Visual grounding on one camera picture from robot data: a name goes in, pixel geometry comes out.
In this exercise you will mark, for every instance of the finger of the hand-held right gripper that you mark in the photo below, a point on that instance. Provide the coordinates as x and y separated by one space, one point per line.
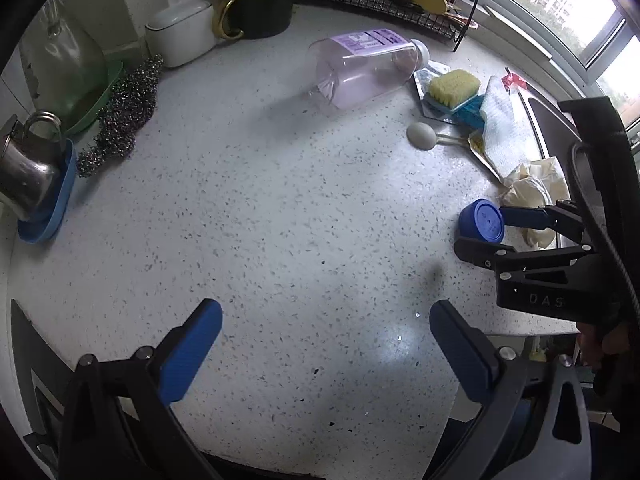
477 251
522 216

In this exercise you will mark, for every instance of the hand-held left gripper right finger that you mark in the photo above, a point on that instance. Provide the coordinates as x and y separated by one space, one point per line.
462 350

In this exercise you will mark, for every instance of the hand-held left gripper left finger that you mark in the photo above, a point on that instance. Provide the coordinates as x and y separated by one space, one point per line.
192 350

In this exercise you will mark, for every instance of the blue bottle cap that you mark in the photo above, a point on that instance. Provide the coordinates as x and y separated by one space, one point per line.
482 220

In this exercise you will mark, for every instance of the yellow sponge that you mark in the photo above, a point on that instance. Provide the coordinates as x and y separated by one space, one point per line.
452 87

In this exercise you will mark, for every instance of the clear bottle with purple label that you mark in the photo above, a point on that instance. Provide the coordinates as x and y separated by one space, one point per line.
360 70

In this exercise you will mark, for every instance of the person's right hand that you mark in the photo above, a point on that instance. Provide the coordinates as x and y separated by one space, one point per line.
602 347

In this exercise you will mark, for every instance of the cream rubber gloves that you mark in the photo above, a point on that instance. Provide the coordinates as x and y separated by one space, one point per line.
530 185

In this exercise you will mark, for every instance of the stainless steel sink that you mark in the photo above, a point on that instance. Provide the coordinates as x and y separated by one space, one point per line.
550 125

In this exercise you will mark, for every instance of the yellow sachet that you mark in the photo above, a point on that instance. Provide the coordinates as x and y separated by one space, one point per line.
477 145

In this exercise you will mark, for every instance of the white cloth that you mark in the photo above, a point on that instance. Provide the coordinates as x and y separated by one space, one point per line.
505 130

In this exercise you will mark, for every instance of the white spoon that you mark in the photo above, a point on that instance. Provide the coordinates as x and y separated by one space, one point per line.
421 136

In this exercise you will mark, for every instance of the red wrapper scrap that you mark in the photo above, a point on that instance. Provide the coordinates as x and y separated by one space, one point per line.
512 80

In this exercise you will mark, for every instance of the black stove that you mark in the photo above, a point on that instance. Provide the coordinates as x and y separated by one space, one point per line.
35 360

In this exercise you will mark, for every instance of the white printed packet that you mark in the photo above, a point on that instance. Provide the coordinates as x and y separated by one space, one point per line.
419 91

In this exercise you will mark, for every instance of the window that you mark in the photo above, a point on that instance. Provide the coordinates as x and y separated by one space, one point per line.
565 5

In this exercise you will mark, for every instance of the blue dish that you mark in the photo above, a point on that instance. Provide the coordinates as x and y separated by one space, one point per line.
60 200

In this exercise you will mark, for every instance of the steel wool scrubber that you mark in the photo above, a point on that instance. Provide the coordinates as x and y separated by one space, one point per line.
125 110

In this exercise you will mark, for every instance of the green dish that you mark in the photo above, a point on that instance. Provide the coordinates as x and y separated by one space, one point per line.
95 110

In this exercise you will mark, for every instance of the glass carafe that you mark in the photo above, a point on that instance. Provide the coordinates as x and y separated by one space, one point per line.
70 60

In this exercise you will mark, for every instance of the white ceramic lidded jar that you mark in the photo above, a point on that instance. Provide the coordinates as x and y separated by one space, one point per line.
180 30

